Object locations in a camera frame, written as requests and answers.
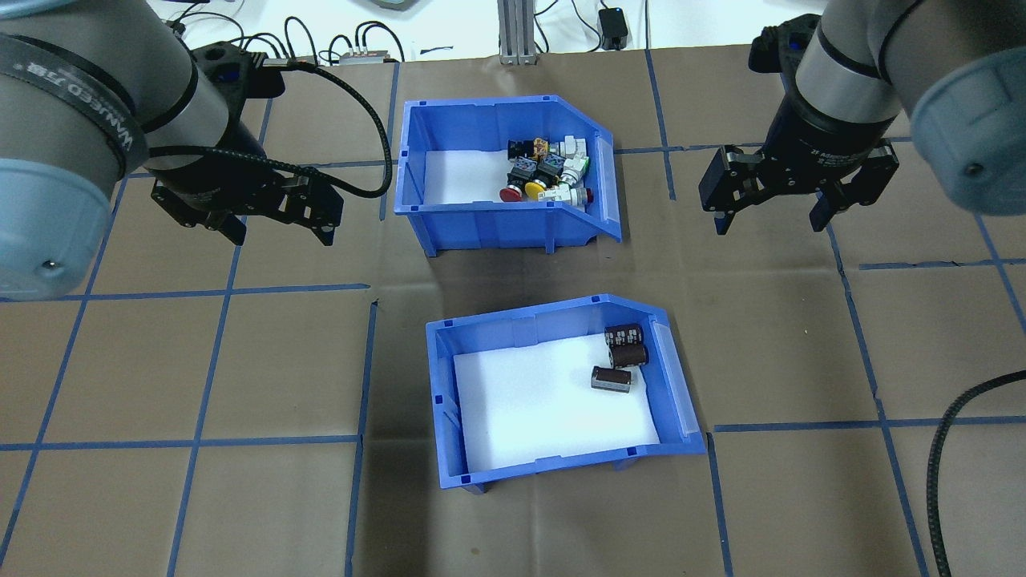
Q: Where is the blue bin with batteries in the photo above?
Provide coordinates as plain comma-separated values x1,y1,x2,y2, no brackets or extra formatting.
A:
425,294,708,494

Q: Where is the white liner of button bin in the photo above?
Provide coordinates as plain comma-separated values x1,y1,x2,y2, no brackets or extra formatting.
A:
422,148,514,207

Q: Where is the white push button red tip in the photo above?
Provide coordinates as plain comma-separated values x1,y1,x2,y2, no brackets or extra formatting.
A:
539,184,596,211

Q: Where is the blue bin with push buttons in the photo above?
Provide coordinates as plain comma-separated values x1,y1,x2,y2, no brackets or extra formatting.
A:
394,95,624,257

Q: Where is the black power adapter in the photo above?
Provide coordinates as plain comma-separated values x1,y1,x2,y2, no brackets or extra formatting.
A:
599,6,631,50

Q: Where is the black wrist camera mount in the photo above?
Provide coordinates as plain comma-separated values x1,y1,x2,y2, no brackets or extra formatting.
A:
748,14,822,75
192,44,286,94

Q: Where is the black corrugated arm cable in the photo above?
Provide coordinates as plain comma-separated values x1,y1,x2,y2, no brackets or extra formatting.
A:
926,370,1026,577
148,56,395,200

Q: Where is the aluminium extrusion post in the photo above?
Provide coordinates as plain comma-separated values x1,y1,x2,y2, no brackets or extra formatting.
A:
497,0,536,65

